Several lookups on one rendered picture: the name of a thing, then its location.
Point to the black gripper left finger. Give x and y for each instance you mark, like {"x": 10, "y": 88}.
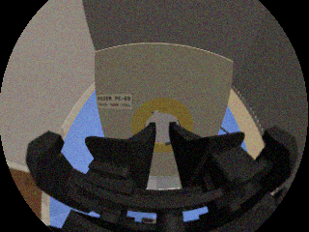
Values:
{"x": 137, "y": 150}

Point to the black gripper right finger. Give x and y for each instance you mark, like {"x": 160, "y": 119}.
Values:
{"x": 191, "y": 151}

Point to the beige round cartridge with two slots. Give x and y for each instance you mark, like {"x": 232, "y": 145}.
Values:
{"x": 162, "y": 121}

